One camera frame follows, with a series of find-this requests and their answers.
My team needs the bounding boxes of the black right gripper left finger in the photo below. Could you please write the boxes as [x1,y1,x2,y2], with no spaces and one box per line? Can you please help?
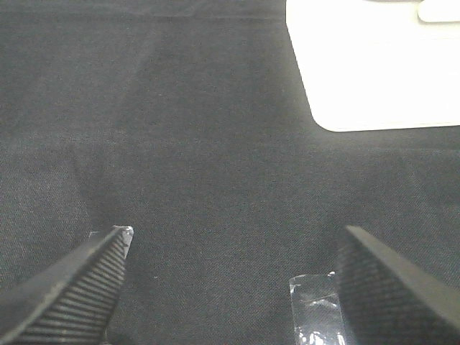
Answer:
[1,226,134,344]

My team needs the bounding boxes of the white plastic storage box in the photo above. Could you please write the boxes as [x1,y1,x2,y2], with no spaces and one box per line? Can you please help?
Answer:
[285,1,459,132]

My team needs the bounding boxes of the black fabric table cover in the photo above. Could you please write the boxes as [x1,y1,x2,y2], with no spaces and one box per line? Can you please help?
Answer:
[1,1,459,344]

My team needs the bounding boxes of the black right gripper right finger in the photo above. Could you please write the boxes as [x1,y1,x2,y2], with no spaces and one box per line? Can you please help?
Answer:
[336,226,459,344]

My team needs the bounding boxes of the clear tape strip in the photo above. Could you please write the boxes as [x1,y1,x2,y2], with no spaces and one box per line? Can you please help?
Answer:
[289,271,346,345]

